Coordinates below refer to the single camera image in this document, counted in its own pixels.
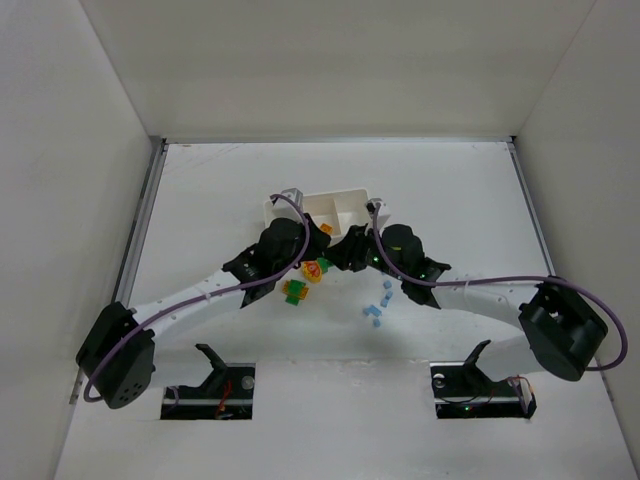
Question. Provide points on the green yellow lego block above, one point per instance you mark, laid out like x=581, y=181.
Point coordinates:
x=326, y=228

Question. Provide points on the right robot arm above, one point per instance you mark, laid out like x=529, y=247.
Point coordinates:
x=560, y=332

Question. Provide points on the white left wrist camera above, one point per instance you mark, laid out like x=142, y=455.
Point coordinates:
x=295, y=195

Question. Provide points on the white three-compartment container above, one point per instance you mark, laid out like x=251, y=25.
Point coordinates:
x=339, y=209

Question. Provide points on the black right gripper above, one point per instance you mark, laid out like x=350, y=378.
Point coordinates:
x=351, y=247

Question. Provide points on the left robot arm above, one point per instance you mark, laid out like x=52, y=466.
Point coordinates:
x=117, y=355

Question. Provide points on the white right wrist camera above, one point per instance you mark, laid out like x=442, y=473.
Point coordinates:
x=378, y=211

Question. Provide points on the green yellow lego stack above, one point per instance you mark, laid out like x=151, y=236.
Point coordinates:
x=295, y=291

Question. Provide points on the yellow oval printed lego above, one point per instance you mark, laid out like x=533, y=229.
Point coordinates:
x=314, y=270

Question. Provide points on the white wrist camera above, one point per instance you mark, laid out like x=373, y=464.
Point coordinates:
x=378, y=211
x=295, y=195

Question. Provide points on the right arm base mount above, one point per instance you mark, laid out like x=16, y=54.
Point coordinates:
x=462, y=390

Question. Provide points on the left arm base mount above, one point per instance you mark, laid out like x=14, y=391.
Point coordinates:
x=225, y=394

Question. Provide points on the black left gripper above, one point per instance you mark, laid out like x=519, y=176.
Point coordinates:
x=314, y=235

